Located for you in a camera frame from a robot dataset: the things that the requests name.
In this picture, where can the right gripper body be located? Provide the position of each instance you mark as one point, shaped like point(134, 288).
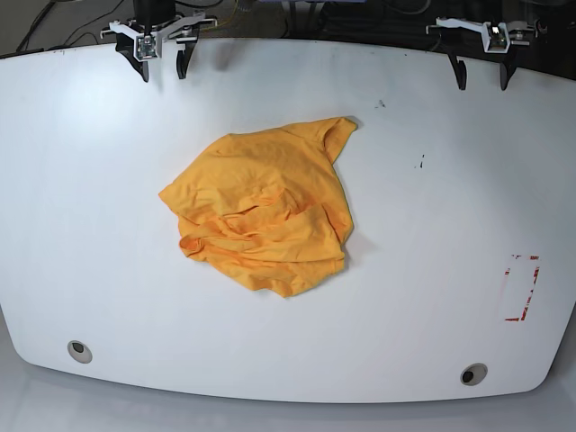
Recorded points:
point(181, 29)

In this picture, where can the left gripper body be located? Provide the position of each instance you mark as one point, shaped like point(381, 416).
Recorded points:
point(520, 33)

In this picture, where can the orange t-shirt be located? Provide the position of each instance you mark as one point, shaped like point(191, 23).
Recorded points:
point(267, 208)

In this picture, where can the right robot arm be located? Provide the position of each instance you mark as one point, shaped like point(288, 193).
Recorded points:
point(151, 13)

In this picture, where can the red tape rectangle marking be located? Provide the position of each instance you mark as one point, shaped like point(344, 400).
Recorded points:
point(519, 282)

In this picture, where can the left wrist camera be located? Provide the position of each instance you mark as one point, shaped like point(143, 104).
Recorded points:
point(495, 37)

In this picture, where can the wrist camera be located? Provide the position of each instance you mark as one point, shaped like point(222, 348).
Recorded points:
point(146, 47)
point(495, 37)

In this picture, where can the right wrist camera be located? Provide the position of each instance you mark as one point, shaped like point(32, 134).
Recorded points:
point(146, 47)

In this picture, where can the right table cable grommet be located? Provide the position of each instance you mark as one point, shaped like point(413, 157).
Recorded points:
point(473, 374)

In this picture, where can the table cable grommet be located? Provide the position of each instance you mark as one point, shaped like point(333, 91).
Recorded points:
point(79, 352)
point(473, 374)

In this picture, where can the left table cable grommet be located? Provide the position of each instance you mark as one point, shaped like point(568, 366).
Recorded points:
point(79, 352)

